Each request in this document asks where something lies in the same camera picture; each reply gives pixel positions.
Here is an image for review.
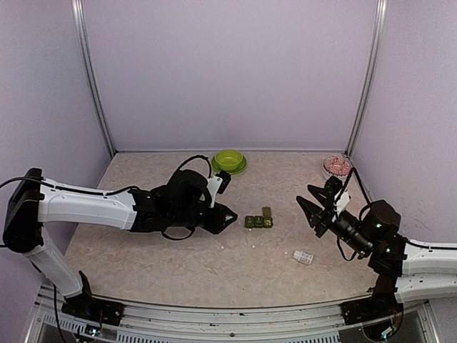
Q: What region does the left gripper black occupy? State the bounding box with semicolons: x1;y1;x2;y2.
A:
170;202;237;235

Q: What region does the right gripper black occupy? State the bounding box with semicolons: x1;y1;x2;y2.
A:
296;185;374;257

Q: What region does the green weekly pill organizer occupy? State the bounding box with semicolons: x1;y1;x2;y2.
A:
244;207;273;229

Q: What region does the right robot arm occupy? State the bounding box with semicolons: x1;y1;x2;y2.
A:
296;186;456;317

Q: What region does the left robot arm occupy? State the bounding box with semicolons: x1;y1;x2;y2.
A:
2;168;238;318

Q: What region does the red patterned ceramic bowl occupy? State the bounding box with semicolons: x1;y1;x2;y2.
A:
322;156;352;182

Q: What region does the green bowl with saucer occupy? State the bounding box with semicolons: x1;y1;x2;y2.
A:
211;149;247;175

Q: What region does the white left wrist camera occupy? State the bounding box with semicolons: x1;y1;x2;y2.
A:
206;170;231;208

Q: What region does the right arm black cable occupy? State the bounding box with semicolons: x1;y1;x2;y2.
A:
337;166;457;262

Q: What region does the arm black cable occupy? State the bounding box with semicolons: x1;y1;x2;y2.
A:
0;154;212;201
337;166;457;262

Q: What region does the right aluminium frame post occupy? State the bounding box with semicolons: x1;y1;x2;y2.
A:
345;0;388;159

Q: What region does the aluminium frame post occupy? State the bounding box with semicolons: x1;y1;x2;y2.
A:
345;0;388;159
71;0;117;159

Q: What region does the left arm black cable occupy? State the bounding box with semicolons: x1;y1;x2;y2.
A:
0;154;212;201

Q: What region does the left aluminium frame post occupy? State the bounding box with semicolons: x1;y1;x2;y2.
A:
71;0;117;159

